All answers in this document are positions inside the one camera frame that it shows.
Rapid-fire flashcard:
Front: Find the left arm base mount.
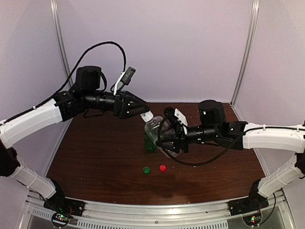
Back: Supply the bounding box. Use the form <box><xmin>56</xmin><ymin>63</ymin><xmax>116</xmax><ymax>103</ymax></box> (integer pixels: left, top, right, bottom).
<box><xmin>43</xmin><ymin>198</ymin><xmax>85</xmax><ymax>217</ymax></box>

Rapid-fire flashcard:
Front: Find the front aluminium rail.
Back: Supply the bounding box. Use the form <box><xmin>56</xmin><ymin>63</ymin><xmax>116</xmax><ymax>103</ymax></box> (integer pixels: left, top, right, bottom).
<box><xmin>23</xmin><ymin>188</ymin><xmax>290</xmax><ymax>229</ymax></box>

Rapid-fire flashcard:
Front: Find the black braided cable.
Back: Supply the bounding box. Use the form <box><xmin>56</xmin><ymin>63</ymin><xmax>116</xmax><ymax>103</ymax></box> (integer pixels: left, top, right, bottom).
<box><xmin>0</xmin><ymin>42</ymin><xmax>127</xmax><ymax>125</ymax></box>
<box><xmin>157</xmin><ymin>116</ymin><xmax>244</xmax><ymax>166</ymax></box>

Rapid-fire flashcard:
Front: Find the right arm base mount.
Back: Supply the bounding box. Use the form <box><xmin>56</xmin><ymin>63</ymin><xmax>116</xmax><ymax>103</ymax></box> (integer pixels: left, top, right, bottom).
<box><xmin>228</xmin><ymin>197</ymin><xmax>269</xmax><ymax>216</ymax></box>

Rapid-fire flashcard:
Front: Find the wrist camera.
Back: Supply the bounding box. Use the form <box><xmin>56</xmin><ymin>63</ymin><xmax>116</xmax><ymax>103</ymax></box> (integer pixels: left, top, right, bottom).
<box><xmin>163</xmin><ymin>106</ymin><xmax>188</xmax><ymax>134</ymax></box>
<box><xmin>112</xmin><ymin>67</ymin><xmax>136</xmax><ymax>95</ymax></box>

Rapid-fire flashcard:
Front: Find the right aluminium frame post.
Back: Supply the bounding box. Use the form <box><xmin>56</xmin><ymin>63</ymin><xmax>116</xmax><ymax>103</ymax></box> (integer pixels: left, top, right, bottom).
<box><xmin>230</xmin><ymin>0</ymin><xmax>260</xmax><ymax>106</ymax></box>

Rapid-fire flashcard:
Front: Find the left black braided cable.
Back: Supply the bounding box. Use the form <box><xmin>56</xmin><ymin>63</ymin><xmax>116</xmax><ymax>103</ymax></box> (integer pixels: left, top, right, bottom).
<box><xmin>0</xmin><ymin>42</ymin><xmax>127</xmax><ymax>125</ymax></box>

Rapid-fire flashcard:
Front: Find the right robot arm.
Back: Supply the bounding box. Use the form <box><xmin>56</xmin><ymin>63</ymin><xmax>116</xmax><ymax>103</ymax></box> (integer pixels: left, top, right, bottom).
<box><xmin>156</xmin><ymin>100</ymin><xmax>305</xmax><ymax>211</ymax></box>

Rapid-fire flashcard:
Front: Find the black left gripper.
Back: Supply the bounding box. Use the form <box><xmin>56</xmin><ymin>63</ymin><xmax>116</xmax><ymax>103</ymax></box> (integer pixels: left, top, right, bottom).
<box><xmin>83</xmin><ymin>89</ymin><xmax>150</xmax><ymax>119</ymax></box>

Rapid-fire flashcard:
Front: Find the green bottle cap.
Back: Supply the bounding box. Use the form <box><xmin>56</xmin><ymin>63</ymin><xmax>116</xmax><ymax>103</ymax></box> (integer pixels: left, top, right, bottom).
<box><xmin>142</xmin><ymin>167</ymin><xmax>151</xmax><ymax>174</ymax></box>

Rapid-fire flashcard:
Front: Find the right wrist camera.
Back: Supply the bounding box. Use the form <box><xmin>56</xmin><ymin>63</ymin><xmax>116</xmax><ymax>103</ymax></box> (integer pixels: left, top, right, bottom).
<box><xmin>163</xmin><ymin>106</ymin><xmax>188</xmax><ymax>134</ymax></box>

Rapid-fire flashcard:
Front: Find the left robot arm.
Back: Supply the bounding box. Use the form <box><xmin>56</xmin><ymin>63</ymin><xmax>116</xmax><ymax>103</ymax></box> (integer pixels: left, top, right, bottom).
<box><xmin>0</xmin><ymin>66</ymin><xmax>150</xmax><ymax>212</ymax></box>

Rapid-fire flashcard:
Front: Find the right circuit board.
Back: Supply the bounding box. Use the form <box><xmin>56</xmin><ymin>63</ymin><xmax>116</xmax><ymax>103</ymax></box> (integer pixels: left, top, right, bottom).
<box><xmin>243</xmin><ymin>215</ymin><xmax>262</xmax><ymax>227</ymax></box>

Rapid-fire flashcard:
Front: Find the circuit board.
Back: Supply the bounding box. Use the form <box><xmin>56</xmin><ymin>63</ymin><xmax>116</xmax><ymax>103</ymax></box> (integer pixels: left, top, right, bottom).
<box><xmin>51</xmin><ymin>213</ymin><xmax>71</xmax><ymax>227</ymax></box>
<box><xmin>243</xmin><ymin>215</ymin><xmax>262</xmax><ymax>227</ymax></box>

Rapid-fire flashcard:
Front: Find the right black braided cable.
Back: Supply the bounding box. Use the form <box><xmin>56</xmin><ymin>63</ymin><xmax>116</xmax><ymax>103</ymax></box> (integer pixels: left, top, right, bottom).
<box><xmin>157</xmin><ymin>116</ymin><xmax>244</xmax><ymax>166</ymax></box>

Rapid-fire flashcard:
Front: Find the clear bottle white cap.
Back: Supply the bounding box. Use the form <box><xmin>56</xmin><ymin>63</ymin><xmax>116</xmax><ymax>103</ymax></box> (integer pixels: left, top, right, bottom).
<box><xmin>144</xmin><ymin>116</ymin><xmax>179</xmax><ymax>157</ymax></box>

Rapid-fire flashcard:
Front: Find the aluminium frame post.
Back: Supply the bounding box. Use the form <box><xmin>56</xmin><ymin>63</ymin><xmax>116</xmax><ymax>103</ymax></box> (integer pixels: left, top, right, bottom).
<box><xmin>50</xmin><ymin>0</ymin><xmax>70</xmax><ymax>79</ymax></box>
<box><xmin>230</xmin><ymin>0</ymin><xmax>260</xmax><ymax>106</ymax></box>

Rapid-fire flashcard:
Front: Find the left aluminium frame post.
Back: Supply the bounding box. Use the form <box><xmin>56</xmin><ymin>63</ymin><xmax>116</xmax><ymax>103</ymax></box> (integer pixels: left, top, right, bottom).
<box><xmin>50</xmin><ymin>0</ymin><xmax>70</xmax><ymax>79</ymax></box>

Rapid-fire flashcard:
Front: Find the left circuit board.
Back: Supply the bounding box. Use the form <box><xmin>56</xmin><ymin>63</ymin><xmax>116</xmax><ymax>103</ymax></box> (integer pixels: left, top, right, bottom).
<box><xmin>51</xmin><ymin>213</ymin><xmax>71</xmax><ymax>227</ymax></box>

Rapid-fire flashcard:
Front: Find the red bottle cap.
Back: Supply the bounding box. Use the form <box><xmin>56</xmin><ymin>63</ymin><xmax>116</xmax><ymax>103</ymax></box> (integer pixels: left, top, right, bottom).
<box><xmin>159</xmin><ymin>165</ymin><xmax>167</xmax><ymax>172</ymax></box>

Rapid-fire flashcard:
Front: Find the green plastic bottle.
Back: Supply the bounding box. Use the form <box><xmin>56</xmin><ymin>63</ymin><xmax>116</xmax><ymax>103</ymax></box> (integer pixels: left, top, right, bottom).
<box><xmin>144</xmin><ymin>133</ymin><xmax>157</xmax><ymax>153</ymax></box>

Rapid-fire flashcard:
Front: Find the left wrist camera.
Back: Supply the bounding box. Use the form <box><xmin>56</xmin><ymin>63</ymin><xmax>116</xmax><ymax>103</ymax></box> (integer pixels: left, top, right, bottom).
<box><xmin>112</xmin><ymin>67</ymin><xmax>136</xmax><ymax>95</ymax></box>

